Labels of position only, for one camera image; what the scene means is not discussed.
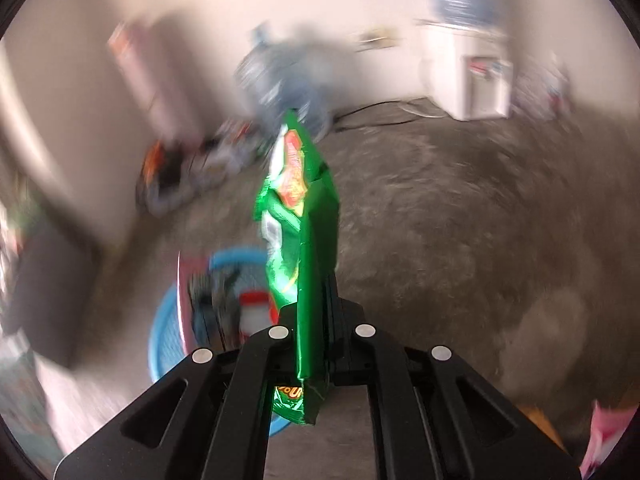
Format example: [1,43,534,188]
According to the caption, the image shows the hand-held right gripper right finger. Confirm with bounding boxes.
[320,272,583,480]

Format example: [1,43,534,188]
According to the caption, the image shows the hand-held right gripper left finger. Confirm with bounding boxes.
[54,305,301,480]

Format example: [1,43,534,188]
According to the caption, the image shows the bright green snack bag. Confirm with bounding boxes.
[252,109,342,427]

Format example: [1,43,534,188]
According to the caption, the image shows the blue plastic wastebasket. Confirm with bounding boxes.
[149,246,301,436]

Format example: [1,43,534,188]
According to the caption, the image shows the white bottle red label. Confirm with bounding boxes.
[239,289,275,338]

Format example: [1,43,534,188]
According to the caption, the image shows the wooden board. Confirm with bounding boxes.
[517,402,558,438]

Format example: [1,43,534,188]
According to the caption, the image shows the dark bag with orange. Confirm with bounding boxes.
[136,137,201,213]

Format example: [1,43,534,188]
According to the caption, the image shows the large clear water jug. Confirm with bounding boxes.
[235,22,337,137]

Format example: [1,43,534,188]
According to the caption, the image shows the white water dispenser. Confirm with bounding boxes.
[422,22,516,122]

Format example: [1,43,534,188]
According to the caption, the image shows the white wallpaper roll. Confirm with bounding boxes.
[107,20,201,133]

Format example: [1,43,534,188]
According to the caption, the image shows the crumpled clear plastic bag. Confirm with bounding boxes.
[515,62,573,122]

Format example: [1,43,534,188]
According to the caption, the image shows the black floor cable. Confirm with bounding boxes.
[332,101,451,128]

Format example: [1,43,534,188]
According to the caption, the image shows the wall socket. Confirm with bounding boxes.
[357,26,397,50]

